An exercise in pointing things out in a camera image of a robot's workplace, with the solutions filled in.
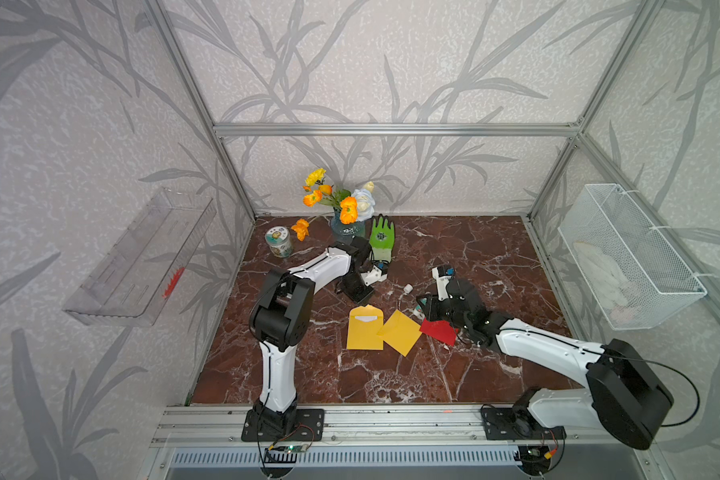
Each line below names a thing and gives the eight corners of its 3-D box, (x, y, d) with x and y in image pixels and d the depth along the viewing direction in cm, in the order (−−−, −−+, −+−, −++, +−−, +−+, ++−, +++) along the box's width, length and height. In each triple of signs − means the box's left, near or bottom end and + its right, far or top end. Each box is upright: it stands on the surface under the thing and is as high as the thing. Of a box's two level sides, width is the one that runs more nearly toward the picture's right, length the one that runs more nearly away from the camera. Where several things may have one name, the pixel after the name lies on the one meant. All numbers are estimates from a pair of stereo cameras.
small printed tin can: (270, 258, 110) (263, 242, 103) (275, 242, 115) (268, 226, 108) (290, 258, 110) (284, 242, 103) (293, 242, 115) (288, 226, 108)
